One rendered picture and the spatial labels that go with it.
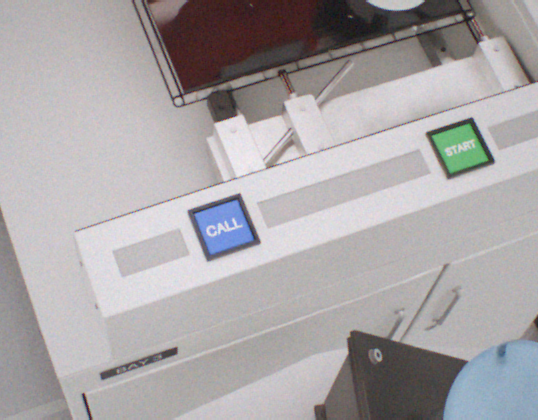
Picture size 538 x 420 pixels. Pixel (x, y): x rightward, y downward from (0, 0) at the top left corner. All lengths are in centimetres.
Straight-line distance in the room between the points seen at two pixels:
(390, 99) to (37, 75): 41
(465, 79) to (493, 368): 61
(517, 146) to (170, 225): 37
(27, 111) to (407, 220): 47
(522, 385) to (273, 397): 49
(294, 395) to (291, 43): 39
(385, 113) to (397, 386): 40
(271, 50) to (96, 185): 25
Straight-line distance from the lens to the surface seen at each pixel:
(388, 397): 97
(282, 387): 121
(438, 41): 138
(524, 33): 131
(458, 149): 118
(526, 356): 76
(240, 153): 121
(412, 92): 130
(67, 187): 129
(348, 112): 127
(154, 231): 111
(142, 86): 134
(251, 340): 133
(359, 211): 113
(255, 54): 128
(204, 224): 111
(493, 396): 77
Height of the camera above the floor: 198
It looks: 66 degrees down
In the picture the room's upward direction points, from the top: 11 degrees clockwise
